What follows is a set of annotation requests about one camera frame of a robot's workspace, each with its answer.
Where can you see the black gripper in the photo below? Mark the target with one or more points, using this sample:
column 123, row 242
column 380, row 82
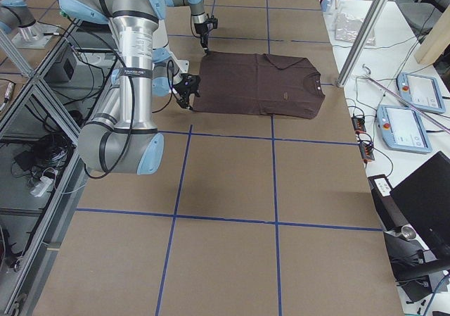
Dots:
column 202, row 32
column 184, row 91

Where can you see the dark brown t-shirt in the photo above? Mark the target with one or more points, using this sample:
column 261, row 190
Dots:
column 259, row 84

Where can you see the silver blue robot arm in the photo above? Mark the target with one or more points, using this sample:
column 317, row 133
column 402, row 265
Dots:
column 198, row 14
column 121, row 136

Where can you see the clear plastic bag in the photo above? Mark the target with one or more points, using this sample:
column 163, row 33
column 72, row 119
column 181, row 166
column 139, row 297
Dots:
column 347, row 27

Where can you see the orange black connector box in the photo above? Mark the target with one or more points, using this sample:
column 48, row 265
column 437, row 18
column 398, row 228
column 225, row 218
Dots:
column 359, row 124

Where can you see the blue teach pendant near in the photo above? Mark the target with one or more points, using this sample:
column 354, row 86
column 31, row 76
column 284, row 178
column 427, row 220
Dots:
column 402, row 129

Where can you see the blue teach pendant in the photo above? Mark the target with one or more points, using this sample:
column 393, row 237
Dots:
column 402, row 129
column 421, row 91

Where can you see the blue teach pendant far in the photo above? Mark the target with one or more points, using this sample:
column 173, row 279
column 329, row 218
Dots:
column 421, row 91

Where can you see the black laptop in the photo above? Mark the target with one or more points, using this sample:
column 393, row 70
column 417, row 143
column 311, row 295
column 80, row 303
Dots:
column 423, row 199

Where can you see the steel tumbler cup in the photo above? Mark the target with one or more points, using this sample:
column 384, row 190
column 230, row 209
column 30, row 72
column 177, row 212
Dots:
column 407, row 233

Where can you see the aluminium frame post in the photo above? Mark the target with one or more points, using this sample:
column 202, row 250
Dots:
column 369, row 22

